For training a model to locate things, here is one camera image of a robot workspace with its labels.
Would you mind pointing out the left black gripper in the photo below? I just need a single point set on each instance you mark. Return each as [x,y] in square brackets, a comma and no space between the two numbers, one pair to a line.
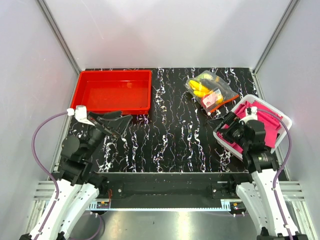
[113,127]

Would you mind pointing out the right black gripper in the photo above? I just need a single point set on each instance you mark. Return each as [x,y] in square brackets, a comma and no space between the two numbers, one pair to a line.
[230,119]

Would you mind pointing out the clear zip top bag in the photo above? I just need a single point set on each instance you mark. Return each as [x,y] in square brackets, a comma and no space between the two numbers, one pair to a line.
[228,96]

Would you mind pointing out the yellow fake banana bunch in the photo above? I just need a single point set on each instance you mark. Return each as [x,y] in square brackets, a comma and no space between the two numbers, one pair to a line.
[198,89]

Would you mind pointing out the red fake apple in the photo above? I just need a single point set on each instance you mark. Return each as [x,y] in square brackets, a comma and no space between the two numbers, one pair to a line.
[212,99]

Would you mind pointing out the grey fake fish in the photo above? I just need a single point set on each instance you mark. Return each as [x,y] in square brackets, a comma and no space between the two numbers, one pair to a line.
[214,84]

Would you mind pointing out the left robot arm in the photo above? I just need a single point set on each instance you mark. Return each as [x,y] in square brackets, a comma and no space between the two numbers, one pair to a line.
[75,185]

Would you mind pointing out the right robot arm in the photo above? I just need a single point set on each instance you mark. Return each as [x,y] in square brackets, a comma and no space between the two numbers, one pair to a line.
[261,194]

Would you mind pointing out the red plastic bin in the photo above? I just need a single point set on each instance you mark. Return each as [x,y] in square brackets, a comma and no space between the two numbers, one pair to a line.
[106,91]

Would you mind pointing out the pink cloth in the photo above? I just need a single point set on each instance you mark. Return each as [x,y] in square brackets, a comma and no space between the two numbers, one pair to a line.
[271,124]

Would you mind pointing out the white plastic basket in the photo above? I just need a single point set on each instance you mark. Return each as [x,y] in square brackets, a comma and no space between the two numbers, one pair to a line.
[286,121]

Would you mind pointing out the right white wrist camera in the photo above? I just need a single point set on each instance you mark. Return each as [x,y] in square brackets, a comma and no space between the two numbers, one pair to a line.
[251,113]

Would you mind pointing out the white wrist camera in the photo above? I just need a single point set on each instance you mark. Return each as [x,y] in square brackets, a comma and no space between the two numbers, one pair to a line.
[251,113]
[80,114]

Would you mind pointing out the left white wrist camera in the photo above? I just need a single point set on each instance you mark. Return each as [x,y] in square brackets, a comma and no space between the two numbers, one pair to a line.
[80,114]

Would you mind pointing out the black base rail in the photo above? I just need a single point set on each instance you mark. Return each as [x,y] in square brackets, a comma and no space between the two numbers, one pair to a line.
[208,185]

